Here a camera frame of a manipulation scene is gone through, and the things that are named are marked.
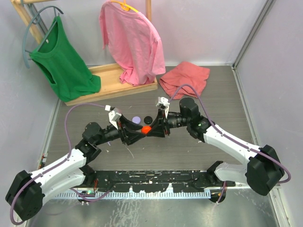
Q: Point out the pink t-shirt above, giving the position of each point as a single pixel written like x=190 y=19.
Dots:
x=133 y=42

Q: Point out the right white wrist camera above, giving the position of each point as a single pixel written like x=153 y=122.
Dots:
x=163 y=103

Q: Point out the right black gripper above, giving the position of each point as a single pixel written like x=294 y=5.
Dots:
x=160 y=123

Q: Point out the aluminium corner post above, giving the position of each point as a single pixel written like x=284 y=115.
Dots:
x=253 y=32

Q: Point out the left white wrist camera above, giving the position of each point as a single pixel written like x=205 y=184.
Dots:
x=114 y=115

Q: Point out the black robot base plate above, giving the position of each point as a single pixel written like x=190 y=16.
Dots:
x=151 y=181

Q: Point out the lilac round charging case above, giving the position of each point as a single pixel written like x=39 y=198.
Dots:
x=136 y=120

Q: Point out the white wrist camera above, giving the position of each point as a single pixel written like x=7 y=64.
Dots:
x=163 y=103
x=114 y=115

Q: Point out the yellow hanger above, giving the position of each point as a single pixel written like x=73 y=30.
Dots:
x=124 y=6

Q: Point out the black round charging case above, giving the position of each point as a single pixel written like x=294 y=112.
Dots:
x=148 y=120

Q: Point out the wooden clothes rack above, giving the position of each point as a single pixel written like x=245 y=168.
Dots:
x=109 y=73

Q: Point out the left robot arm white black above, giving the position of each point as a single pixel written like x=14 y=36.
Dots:
x=30 y=191

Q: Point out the white slotted cable duct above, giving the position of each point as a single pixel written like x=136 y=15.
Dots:
x=168 y=194

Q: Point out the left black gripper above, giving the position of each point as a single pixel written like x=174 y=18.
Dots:
x=124 y=126

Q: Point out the green tank top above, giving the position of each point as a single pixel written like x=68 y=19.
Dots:
x=67 y=73

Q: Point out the orange round charging case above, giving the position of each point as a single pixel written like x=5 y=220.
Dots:
x=145 y=130

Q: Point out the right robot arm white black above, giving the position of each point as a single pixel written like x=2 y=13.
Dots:
x=259 y=167

